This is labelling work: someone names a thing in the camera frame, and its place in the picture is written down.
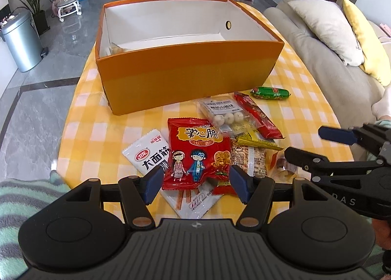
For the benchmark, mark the orange candy packet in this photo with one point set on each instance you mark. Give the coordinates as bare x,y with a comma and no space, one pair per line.
276,163

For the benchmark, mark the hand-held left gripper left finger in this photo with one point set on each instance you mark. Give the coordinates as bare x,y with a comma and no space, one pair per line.
152,185

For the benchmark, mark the yellow snack packet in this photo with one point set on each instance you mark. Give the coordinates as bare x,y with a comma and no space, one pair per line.
256,141

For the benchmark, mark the clear packet of white balls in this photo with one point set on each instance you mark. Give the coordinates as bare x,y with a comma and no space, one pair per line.
224,112

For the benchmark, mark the beige cushion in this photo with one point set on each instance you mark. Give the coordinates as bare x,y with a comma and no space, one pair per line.
326,26

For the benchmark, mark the brown patterned snack packet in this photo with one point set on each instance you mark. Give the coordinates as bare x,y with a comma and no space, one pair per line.
253,159

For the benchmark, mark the small wheeled stool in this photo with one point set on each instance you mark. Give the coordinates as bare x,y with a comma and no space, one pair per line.
68,5

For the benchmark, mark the silver trash can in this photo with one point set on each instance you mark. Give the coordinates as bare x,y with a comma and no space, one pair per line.
21,41

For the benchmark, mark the yellow cushion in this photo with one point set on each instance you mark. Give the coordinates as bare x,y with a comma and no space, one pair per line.
366,41

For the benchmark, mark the pale packet in box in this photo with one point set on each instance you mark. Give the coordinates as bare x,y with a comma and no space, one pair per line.
115,49

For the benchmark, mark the long red snack packet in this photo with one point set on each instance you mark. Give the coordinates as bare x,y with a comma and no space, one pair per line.
259,115

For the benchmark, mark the clear packet of red sticks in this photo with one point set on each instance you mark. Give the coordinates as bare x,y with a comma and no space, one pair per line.
195,205

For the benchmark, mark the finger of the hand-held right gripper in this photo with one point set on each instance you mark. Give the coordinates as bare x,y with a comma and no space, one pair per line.
305,159
336,134

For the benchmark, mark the orange cardboard box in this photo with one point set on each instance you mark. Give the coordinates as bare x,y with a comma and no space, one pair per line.
183,78

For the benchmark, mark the person's foot in white sock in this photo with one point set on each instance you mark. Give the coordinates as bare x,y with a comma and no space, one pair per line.
383,105

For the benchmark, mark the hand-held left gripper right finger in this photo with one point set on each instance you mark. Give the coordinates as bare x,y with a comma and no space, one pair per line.
239,183

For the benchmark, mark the yellow checked tablecloth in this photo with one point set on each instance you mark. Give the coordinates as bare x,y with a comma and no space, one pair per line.
91,121

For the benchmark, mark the potted green plant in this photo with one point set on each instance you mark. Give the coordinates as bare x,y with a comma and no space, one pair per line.
33,1

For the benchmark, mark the teal striped blanket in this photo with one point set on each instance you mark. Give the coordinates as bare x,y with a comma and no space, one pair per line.
18,206

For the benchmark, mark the green sausage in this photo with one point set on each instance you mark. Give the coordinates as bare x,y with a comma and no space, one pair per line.
270,93

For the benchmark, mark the pink item on sofa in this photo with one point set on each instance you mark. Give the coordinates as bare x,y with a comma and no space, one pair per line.
386,29

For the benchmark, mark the beige sofa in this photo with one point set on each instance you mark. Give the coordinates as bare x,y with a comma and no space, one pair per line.
308,57

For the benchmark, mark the red cartoon snack packet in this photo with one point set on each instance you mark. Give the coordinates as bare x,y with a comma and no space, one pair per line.
195,151

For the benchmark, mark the white snack packet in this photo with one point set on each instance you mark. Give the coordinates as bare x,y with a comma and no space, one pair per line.
143,154

